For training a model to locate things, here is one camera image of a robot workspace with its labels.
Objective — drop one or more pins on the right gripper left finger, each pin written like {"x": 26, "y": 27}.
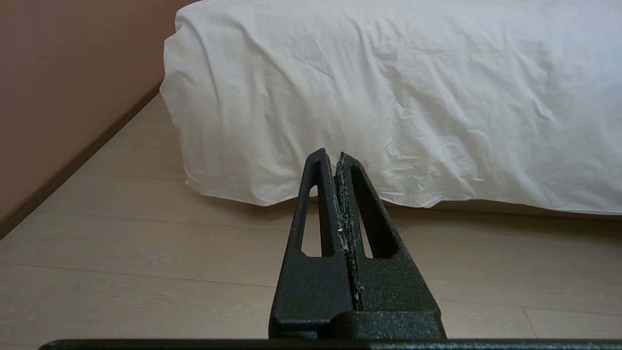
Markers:
{"x": 313, "y": 287}

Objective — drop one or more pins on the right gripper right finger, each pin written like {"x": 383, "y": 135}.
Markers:
{"x": 396, "y": 287}

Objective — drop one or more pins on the white duvet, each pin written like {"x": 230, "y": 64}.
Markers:
{"x": 398, "y": 97}

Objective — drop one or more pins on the brown baseboard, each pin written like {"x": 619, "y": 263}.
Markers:
{"x": 73, "y": 167}

